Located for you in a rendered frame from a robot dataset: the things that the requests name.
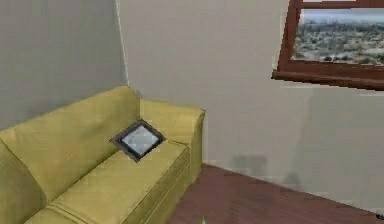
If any yellow sofa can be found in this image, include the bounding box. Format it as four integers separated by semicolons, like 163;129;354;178
0;85;206;224

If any black framed tablet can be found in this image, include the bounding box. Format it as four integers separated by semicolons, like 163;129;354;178
109;119;167;163

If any brown framed window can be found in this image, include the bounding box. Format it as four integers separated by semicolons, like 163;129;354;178
271;0;384;92

